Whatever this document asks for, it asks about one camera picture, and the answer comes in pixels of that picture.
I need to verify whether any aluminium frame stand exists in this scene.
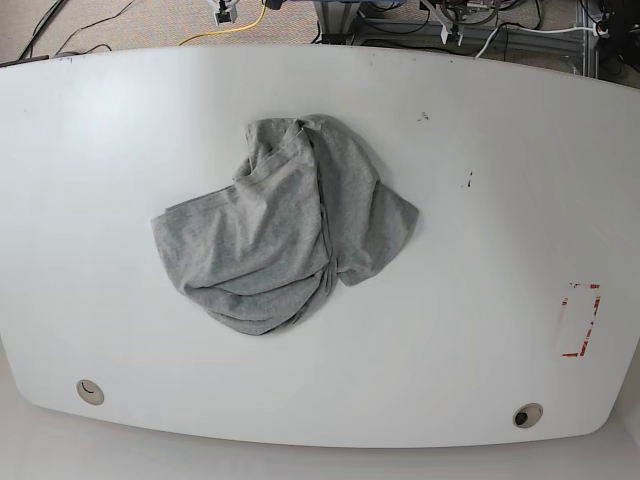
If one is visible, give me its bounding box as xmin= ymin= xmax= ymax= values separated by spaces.
xmin=312 ymin=1 xmax=606 ymax=79

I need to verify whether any right table cable grommet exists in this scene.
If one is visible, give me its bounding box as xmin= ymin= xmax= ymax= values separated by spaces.
xmin=513 ymin=403 xmax=544 ymax=429

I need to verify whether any table cable grommet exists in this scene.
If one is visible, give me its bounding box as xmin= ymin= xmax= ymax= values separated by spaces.
xmin=76 ymin=379 xmax=105 ymax=406
xmin=513 ymin=403 xmax=544 ymax=429

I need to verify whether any black floor cable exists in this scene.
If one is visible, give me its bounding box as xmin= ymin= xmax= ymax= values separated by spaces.
xmin=19 ymin=0 xmax=139 ymax=60

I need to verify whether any yellow cable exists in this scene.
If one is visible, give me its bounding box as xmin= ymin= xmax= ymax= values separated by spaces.
xmin=178 ymin=0 xmax=266 ymax=47

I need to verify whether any white cable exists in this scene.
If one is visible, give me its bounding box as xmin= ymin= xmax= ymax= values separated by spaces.
xmin=474 ymin=24 xmax=596 ymax=59

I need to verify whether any grey t-shirt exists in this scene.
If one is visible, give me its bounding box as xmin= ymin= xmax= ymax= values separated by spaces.
xmin=152 ymin=115 xmax=419 ymax=336

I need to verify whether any left table cable grommet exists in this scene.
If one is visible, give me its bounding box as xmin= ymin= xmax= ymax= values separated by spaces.
xmin=76 ymin=379 xmax=105 ymax=406

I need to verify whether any red tape rectangle marking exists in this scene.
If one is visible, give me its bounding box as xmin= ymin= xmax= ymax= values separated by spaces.
xmin=555 ymin=283 xmax=602 ymax=358

